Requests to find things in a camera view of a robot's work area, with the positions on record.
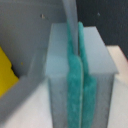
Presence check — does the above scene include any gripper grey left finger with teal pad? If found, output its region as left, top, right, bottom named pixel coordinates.
left=46, top=23, right=83, bottom=128

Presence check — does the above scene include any yellow toy cheese wedge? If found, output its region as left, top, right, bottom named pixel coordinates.
left=0, top=47, right=18, bottom=97

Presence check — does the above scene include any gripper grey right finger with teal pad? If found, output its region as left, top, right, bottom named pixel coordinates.
left=79, top=23, right=118, bottom=128

